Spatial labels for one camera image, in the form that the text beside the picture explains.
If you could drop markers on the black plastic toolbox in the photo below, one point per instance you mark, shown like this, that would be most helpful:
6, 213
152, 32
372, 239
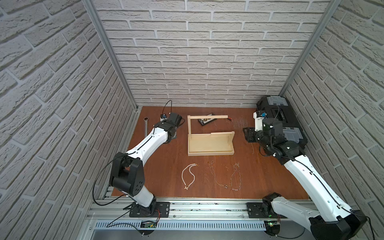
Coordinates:
281, 109

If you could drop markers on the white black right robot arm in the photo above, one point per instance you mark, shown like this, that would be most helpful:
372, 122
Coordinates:
333, 219

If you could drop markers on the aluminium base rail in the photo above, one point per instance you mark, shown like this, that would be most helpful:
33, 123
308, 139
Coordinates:
191, 214

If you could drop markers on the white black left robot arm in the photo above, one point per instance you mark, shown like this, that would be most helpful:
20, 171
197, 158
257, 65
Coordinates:
127, 173

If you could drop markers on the silver combination wrench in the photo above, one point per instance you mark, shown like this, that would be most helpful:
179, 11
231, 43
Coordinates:
146, 120

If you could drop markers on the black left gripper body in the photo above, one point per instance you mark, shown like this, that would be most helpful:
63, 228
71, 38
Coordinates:
176, 120

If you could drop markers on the wooden jewelry display stand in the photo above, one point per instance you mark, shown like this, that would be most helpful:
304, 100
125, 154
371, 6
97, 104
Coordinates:
212, 144

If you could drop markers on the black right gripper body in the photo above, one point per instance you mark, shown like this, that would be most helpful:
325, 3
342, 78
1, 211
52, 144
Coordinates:
263, 142

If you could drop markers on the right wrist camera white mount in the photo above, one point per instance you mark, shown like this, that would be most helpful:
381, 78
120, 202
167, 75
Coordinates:
259, 116

